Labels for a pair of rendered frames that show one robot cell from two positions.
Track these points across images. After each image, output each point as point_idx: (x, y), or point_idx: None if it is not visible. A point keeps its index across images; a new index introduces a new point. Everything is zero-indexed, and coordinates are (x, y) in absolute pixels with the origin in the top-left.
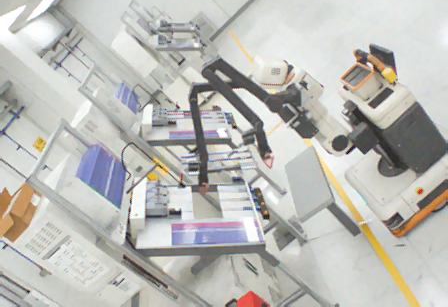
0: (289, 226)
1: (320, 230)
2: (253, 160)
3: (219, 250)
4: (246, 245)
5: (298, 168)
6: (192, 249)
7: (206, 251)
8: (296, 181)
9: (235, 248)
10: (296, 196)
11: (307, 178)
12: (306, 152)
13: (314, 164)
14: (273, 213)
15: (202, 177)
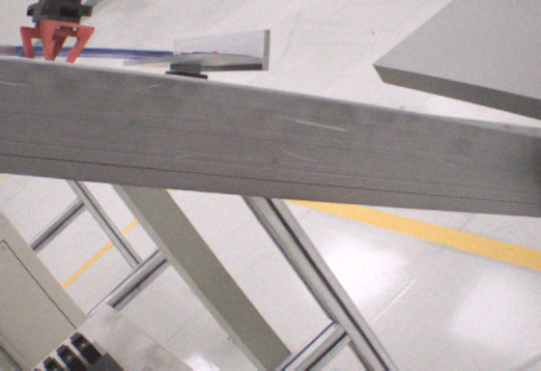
0: (384, 356)
1: (480, 370)
2: (233, 53)
3: (354, 154)
4: (521, 136)
5: (459, 39)
6: (126, 102)
7: (248, 148)
8: (484, 59)
9: (461, 153)
10: (528, 81)
11: (533, 33)
12: (459, 6)
13: (529, 5)
14: (329, 292)
15: None
